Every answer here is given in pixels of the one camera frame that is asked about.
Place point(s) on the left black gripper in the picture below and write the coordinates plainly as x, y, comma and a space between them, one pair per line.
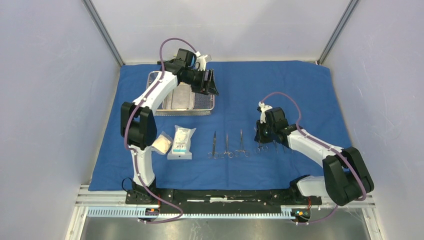
202, 87

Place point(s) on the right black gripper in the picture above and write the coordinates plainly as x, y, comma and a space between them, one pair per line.
259, 137

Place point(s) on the steel needle holder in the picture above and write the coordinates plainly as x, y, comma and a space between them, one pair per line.
261, 148

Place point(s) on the metal mesh tray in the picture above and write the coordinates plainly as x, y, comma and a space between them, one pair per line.
202, 102

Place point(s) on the steel hemostat forceps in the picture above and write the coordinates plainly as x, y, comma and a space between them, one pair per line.
241, 151

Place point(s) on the steel ring-handled forceps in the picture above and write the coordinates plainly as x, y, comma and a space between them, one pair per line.
227, 152

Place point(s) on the blue surgical wrap cloth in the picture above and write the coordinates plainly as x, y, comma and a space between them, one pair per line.
303, 90

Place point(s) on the steel surgical scissors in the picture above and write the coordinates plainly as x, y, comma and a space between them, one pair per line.
213, 154

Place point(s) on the white sterile packet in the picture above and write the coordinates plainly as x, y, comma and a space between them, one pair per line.
180, 149

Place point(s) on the beige gauze packet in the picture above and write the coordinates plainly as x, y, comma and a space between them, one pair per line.
162, 144

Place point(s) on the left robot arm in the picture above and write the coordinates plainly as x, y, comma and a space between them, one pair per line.
137, 118

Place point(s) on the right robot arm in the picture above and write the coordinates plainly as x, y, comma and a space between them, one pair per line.
345, 175

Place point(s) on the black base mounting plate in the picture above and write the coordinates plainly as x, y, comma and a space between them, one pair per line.
176, 201

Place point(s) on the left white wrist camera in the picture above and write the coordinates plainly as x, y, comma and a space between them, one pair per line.
201, 61

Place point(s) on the slotted cable duct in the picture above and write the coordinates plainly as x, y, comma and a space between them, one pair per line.
153, 213

